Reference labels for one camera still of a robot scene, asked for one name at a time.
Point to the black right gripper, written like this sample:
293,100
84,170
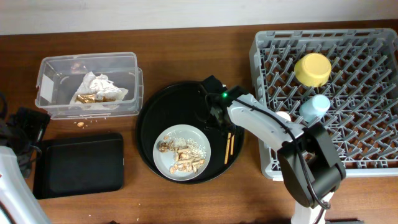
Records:
229,128

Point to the pink plastic cup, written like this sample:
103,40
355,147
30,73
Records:
284,115

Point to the light blue plastic cup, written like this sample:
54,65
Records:
316,107

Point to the yellow plastic bowl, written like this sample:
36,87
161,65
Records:
313,70

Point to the white napkin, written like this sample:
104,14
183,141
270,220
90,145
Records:
102,86

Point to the gold snack wrapper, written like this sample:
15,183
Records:
93,98

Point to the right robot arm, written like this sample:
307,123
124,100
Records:
311,168

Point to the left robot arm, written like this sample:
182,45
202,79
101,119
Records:
20,135

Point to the grey dishwasher rack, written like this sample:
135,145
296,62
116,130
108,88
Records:
362,89

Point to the clear plastic waste bin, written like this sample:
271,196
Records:
60,77

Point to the round black tray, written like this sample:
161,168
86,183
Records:
182,103

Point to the food scraps on plate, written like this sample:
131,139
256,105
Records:
188,155

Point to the grey plate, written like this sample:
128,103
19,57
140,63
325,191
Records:
163,160

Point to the black rectangular tray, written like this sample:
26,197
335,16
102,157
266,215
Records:
77,166

